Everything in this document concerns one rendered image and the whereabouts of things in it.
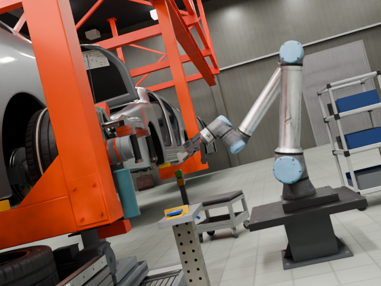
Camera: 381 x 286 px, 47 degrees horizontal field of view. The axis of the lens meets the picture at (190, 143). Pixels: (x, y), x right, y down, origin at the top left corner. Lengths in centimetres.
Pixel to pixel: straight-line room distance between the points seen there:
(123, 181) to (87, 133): 47
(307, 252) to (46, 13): 178
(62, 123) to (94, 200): 36
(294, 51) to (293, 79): 14
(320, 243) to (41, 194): 147
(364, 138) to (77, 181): 233
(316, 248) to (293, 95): 84
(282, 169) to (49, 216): 116
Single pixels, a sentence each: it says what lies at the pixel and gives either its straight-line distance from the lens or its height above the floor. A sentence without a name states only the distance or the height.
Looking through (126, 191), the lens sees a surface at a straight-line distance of 229.
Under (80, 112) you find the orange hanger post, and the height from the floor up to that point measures 101.
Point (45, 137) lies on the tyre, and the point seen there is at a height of 98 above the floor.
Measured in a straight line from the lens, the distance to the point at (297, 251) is 252.
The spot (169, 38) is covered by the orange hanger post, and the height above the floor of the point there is 240.
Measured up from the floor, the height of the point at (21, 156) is 95.
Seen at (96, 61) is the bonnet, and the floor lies 222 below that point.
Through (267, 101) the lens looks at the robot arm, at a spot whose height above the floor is 91.
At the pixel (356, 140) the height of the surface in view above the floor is 53.
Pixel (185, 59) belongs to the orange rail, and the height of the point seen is 327.
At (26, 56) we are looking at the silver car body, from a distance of 287.
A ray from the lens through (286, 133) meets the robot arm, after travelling 232.
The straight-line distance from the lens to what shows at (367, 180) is 358.
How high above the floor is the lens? 70
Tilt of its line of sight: 2 degrees up
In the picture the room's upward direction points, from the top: 14 degrees counter-clockwise
